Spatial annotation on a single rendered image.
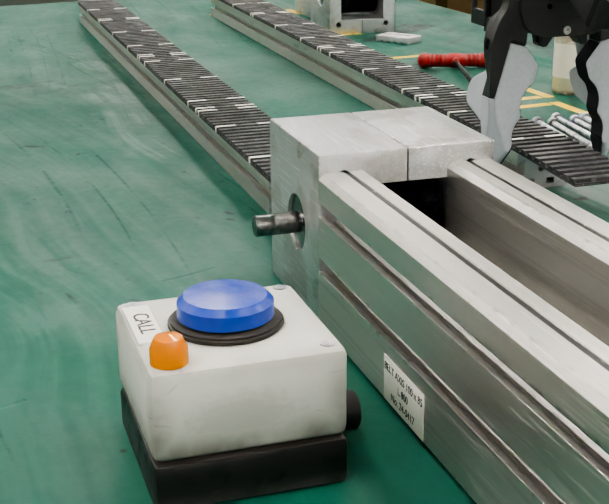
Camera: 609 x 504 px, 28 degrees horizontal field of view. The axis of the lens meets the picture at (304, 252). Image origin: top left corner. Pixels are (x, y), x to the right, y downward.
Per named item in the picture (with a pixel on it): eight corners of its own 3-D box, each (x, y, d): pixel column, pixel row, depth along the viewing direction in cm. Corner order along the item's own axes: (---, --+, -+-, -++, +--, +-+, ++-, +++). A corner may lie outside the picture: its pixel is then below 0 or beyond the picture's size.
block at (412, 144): (233, 276, 72) (228, 121, 69) (424, 254, 76) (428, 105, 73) (276, 332, 64) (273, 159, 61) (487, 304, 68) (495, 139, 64)
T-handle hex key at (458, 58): (416, 67, 136) (416, 51, 135) (490, 66, 136) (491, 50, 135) (433, 96, 121) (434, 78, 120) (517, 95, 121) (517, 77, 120)
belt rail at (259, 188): (79, 22, 170) (78, 1, 169) (108, 21, 171) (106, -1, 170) (268, 215, 84) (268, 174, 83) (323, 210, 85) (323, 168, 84)
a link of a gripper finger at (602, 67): (599, 130, 94) (571, 19, 90) (642, 148, 88) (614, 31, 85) (565, 146, 93) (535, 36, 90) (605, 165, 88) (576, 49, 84)
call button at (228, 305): (169, 325, 51) (166, 281, 50) (259, 314, 52) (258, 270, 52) (189, 362, 48) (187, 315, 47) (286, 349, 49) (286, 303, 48)
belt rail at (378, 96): (210, 15, 175) (210, -6, 174) (237, 14, 177) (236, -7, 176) (515, 190, 89) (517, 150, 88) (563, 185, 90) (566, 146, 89)
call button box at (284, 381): (121, 425, 54) (113, 295, 52) (326, 395, 57) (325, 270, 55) (156, 516, 47) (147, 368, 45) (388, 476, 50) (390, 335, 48)
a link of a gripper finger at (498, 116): (467, 155, 91) (510, 37, 89) (503, 175, 86) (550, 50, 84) (432, 144, 90) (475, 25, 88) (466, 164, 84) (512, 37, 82)
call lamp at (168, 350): (146, 357, 47) (144, 328, 46) (184, 352, 47) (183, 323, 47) (153, 372, 45) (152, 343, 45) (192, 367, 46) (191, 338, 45)
